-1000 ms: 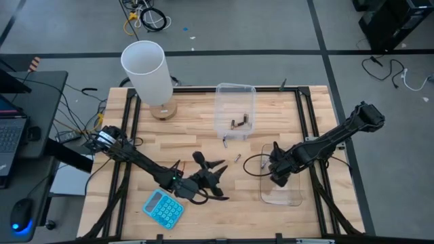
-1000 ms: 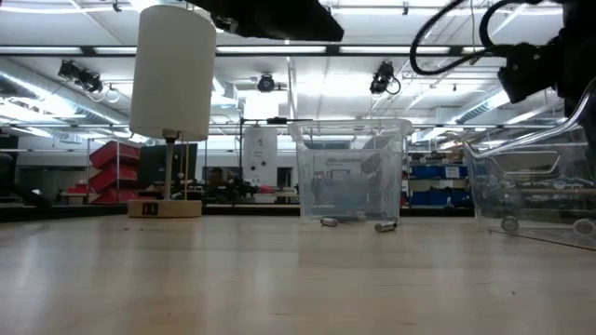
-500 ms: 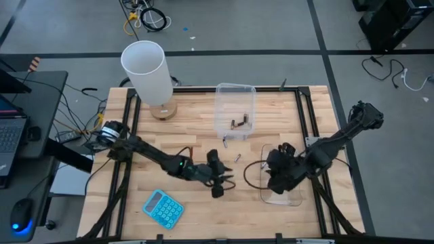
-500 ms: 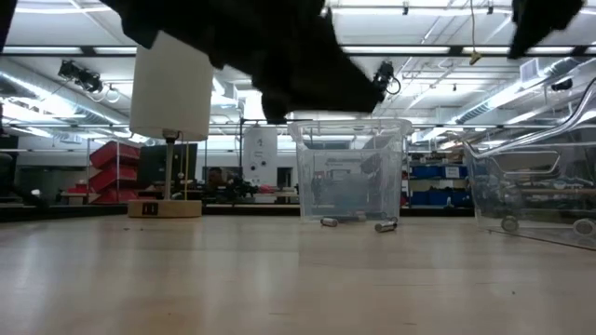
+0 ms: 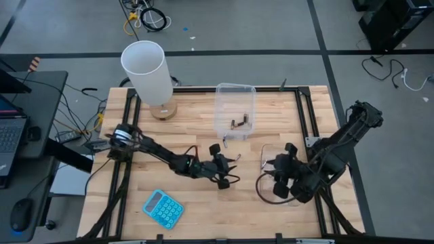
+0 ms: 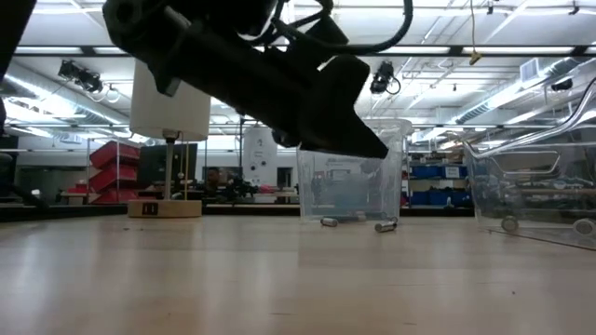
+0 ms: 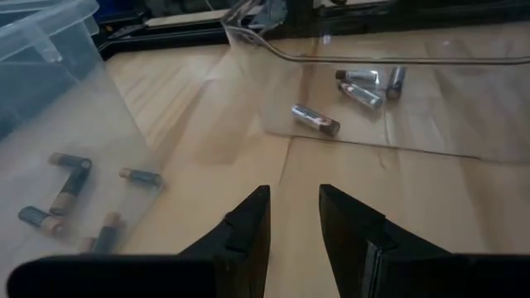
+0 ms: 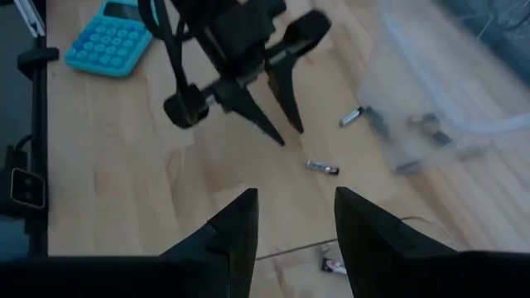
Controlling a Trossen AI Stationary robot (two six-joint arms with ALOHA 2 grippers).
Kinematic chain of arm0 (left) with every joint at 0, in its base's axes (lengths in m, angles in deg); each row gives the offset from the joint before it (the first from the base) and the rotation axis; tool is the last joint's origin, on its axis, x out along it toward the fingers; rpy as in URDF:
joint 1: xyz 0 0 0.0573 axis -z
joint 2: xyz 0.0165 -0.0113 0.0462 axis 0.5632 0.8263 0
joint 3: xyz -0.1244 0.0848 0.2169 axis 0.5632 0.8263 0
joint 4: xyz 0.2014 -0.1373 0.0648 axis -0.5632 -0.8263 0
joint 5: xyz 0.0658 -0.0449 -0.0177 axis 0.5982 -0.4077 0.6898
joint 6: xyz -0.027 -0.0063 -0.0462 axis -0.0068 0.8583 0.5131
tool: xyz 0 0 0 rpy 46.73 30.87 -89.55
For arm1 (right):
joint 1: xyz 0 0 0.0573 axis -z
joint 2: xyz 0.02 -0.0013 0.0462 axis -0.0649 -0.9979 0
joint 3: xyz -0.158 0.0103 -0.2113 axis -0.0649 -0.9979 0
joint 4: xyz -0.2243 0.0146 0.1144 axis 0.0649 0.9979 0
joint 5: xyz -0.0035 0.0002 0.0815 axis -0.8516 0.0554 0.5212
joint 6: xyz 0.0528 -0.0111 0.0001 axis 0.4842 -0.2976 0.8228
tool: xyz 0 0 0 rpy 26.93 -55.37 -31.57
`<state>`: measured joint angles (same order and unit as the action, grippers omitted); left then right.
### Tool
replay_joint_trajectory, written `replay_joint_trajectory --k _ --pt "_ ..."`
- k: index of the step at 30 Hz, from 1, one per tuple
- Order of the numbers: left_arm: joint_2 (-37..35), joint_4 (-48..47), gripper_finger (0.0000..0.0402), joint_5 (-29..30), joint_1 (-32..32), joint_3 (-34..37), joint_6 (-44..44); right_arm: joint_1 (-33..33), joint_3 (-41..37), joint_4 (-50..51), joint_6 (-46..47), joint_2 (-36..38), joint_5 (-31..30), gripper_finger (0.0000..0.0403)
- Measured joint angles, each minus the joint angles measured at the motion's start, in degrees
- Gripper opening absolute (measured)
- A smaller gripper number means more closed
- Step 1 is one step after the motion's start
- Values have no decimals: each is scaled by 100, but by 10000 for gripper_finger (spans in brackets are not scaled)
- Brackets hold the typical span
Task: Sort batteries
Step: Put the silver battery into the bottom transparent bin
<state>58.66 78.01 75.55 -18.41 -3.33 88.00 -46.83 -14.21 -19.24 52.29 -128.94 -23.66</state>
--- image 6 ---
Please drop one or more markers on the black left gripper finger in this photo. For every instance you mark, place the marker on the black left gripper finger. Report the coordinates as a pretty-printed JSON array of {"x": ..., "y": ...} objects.
[
  {"x": 363, "y": 139},
  {"x": 326, "y": 146}
]

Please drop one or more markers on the silver Energizer AA battery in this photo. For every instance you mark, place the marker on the silver Energizer AA battery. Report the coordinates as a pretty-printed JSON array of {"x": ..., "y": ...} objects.
[{"x": 329, "y": 222}]

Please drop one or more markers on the white shade wooden base lamp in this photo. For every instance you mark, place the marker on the white shade wooden base lamp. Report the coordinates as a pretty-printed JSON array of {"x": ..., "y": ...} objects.
[{"x": 167, "y": 107}]

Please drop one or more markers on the clear long plastic bin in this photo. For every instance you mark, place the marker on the clear long plastic bin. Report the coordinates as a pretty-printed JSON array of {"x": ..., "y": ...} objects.
[{"x": 535, "y": 195}]

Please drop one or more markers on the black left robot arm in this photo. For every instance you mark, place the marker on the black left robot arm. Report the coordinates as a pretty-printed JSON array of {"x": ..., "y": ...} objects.
[{"x": 209, "y": 56}]

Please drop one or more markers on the clear square plastic bin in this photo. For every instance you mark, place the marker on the clear square plastic bin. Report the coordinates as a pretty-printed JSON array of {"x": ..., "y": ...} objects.
[{"x": 354, "y": 186}]

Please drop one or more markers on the white cylindrical tank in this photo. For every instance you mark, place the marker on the white cylindrical tank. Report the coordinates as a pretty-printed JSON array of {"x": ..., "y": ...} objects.
[{"x": 260, "y": 156}]

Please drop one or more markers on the shelf with blue bins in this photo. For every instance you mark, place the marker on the shelf with blue bins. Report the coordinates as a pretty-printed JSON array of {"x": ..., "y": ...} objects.
[{"x": 442, "y": 172}]

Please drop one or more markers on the small screw on table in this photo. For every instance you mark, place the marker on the small screw on table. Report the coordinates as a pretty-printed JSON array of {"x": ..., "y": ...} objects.
[{"x": 385, "y": 226}]

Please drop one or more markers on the long ceiling light bar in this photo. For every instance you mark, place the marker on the long ceiling light bar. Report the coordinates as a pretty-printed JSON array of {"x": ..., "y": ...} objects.
[
  {"x": 60, "y": 49},
  {"x": 517, "y": 49},
  {"x": 419, "y": 49}
]

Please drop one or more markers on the person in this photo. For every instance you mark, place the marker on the person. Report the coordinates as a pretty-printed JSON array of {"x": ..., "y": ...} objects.
[{"x": 213, "y": 179}]

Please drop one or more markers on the black background monitor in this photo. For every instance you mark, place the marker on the black background monitor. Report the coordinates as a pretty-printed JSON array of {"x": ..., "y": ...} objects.
[{"x": 153, "y": 163}]

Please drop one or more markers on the white air vent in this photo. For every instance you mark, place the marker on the white air vent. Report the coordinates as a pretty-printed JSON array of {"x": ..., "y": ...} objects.
[{"x": 529, "y": 70}]

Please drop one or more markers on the black ceiling device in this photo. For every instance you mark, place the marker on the black ceiling device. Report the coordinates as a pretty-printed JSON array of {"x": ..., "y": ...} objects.
[{"x": 562, "y": 84}]

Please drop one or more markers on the red storage bin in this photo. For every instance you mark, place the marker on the red storage bin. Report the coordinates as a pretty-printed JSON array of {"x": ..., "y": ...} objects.
[
  {"x": 109, "y": 196},
  {"x": 114, "y": 155},
  {"x": 114, "y": 178}
]

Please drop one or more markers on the black aluminium table frame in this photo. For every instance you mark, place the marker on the black aluminium table frame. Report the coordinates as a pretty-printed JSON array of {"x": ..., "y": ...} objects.
[{"x": 242, "y": 210}]

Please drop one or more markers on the silver ventilation duct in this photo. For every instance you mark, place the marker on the silver ventilation duct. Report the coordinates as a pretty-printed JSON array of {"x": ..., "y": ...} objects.
[{"x": 46, "y": 100}]

